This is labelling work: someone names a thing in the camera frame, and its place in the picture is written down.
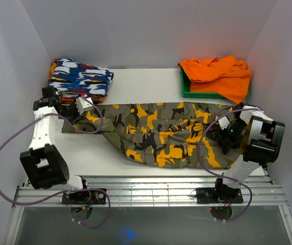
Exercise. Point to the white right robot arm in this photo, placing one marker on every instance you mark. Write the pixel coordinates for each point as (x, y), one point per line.
(256, 136)

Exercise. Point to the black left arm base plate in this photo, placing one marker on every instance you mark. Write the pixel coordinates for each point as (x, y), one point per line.
(84, 197)

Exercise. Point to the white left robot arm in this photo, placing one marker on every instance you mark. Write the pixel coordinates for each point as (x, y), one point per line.
(42, 162)

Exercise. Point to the aluminium rail frame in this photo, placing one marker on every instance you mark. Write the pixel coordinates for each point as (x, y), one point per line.
(133, 185)

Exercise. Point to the orange crumpled cloth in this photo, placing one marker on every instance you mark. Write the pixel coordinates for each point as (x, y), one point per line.
(229, 63)

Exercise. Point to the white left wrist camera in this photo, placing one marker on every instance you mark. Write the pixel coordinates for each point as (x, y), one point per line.
(84, 104)

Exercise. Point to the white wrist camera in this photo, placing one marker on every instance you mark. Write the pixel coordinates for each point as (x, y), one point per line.
(84, 104)
(224, 123)

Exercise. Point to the orange camouflage folded trousers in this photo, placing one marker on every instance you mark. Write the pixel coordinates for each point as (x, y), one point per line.
(97, 99)

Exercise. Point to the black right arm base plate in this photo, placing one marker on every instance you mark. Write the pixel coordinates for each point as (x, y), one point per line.
(211, 195)

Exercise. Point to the blue white camouflage folded trousers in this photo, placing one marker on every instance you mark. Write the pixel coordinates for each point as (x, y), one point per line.
(79, 79)

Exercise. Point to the olive yellow camouflage trousers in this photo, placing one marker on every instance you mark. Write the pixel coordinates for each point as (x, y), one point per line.
(165, 135)

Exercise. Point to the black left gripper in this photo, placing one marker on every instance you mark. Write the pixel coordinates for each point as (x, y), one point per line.
(77, 115)

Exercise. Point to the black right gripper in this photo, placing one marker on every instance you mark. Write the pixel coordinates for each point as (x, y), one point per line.
(221, 135)

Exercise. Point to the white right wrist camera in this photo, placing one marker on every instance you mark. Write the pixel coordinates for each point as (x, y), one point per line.
(224, 123)

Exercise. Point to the green plastic bin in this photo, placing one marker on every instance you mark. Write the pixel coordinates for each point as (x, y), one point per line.
(186, 85)

